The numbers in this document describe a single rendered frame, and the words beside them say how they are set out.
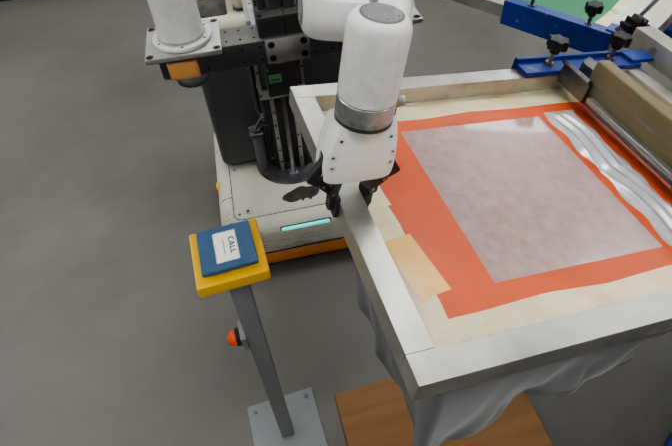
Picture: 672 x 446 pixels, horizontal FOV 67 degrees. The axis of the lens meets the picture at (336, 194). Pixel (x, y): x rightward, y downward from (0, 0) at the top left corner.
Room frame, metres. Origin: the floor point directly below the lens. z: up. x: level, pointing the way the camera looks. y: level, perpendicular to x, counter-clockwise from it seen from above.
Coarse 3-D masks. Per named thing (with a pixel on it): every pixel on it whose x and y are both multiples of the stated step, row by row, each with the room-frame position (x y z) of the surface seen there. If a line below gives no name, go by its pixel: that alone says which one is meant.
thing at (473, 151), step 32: (416, 128) 0.72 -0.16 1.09; (448, 128) 0.73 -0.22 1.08; (480, 128) 0.73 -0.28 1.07; (512, 128) 0.74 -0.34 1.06; (544, 128) 0.74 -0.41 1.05; (608, 128) 0.75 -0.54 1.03; (416, 160) 0.63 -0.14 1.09; (448, 160) 0.63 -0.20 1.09; (480, 160) 0.64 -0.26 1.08; (512, 160) 0.64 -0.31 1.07; (544, 160) 0.65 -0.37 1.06; (576, 160) 0.65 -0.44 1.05; (640, 160) 0.66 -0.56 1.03; (384, 192) 0.55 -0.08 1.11; (416, 192) 0.55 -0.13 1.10; (448, 192) 0.55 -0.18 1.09
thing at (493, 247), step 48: (480, 192) 0.56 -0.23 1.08; (528, 192) 0.56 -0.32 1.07; (576, 192) 0.57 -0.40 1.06; (432, 240) 0.45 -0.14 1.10; (480, 240) 0.45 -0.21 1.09; (528, 240) 0.46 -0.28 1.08; (576, 240) 0.46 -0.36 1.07; (624, 240) 0.46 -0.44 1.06; (480, 288) 0.37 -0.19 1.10; (528, 288) 0.37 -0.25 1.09
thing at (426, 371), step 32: (320, 96) 0.76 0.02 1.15; (416, 96) 0.81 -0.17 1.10; (448, 96) 0.82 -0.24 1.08; (320, 128) 0.66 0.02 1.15; (352, 192) 0.51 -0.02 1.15; (352, 224) 0.45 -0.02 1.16; (352, 256) 0.42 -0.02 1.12; (384, 256) 0.39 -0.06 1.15; (384, 288) 0.34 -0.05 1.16; (384, 320) 0.31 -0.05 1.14; (416, 320) 0.30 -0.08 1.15; (576, 320) 0.30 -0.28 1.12; (608, 320) 0.30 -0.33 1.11; (640, 320) 0.30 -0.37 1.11; (416, 352) 0.26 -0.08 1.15; (448, 352) 0.26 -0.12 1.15; (480, 352) 0.26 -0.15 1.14; (512, 352) 0.26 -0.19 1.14; (544, 352) 0.26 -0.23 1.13; (576, 352) 0.27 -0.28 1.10; (416, 384) 0.22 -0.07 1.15; (448, 384) 0.23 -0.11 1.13
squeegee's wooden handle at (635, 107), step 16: (608, 64) 0.82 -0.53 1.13; (592, 80) 0.82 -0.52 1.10; (608, 80) 0.79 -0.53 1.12; (624, 80) 0.76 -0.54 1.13; (592, 96) 0.80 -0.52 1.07; (608, 96) 0.77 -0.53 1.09; (624, 96) 0.74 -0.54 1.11; (640, 96) 0.72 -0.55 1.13; (624, 112) 0.73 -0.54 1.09; (640, 112) 0.70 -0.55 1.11; (656, 112) 0.68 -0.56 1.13; (640, 128) 0.68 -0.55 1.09; (656, 128) 0.66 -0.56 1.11; (656, 144) 0.64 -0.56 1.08
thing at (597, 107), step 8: (592, 104) 0.78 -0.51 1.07; (600, 104) 0.78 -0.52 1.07; (600, 112) 0.76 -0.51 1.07; (608, 112) 0.75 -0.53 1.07; (608, 120) 0.73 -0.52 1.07; (616, 120) 0.73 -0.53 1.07; (616, 128) 0.71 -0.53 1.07; (624, 128) 0.70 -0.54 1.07; (624, 136) 0.69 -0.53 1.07; (632, 136) 0.68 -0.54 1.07; (632, 144) 0.67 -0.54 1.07; (640, 144) 0.66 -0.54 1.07; (640, 152) 0.65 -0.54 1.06; (648, 152) 0.63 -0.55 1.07; (656, 160) 0.61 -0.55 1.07; (664, 168) 0.59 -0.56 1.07
